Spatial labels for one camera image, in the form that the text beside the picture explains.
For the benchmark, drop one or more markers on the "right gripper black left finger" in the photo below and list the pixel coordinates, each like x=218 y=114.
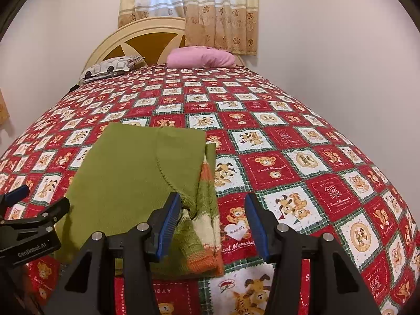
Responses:
x=88 y=284

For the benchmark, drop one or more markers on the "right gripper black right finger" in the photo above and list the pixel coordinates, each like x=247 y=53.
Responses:
x=335 y=284

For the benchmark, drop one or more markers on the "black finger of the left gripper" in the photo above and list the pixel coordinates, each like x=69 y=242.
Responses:
x=12 y=197
x=52 y=214

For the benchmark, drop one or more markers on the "green orange cream striped sweater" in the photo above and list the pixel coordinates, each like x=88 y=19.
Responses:
x=128 y=173

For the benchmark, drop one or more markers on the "beige side window curtain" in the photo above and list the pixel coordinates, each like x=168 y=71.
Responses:
x=4 y=113

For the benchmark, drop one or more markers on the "red teddy bear patchwork bedspread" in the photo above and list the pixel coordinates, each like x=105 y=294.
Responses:
x=309 y=175

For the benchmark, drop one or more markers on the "white car print pillow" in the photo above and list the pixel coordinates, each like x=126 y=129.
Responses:
x=112 y=67

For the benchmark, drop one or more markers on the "pink pillow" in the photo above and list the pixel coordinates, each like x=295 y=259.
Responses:
x=200 y=57

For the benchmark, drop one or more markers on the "cream and brown headboard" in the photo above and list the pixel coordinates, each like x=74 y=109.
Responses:
x=153 y=38

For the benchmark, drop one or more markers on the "beige floral window curtain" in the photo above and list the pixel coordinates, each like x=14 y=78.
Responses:
x=230 y=25

